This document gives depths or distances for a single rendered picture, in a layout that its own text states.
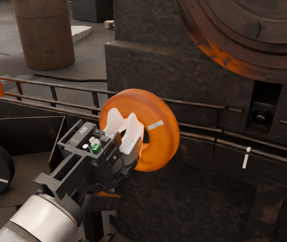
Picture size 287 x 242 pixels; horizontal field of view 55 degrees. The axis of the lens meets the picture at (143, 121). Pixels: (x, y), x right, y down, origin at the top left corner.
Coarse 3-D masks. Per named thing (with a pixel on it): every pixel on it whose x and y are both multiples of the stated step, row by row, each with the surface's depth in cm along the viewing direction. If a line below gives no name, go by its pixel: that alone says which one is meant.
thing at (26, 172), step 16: (0, 128) 76; (16, 128) 76; (32, 128) 77; (48, 128) 77; (64, 128) 74; (0, 144) 78; (16, 144) 79; (32, 144) 79; (48, 144) 80; (16, 160) 78; (32, 160) 78; (48, 160) 77; (16, 176) 72; (32, 176) 72; (16, 192) 67; (32, 192) 67; (16, 208) 74
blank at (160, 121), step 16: (128, 96) 46; (144, 96) 45; (128, 112) 47; (144, 112) 45; (160, 112) 44; (160, 128) 45; (176, 128) 46; (144, 144) 52; (160, 144) 46; (176, 144) 47; (144, 160) 50; (160, 160) 48
